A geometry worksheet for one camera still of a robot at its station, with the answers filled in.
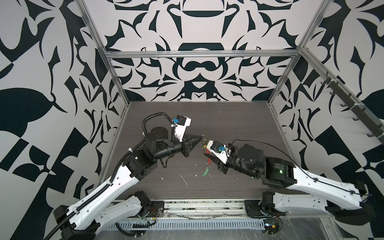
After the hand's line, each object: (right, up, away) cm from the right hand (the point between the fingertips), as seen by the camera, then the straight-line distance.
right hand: (208, 150), depth 59 cm
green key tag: (0, -12, +11) cm, 16 cm away
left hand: (-2, +6, +1) cm, 6 cm away
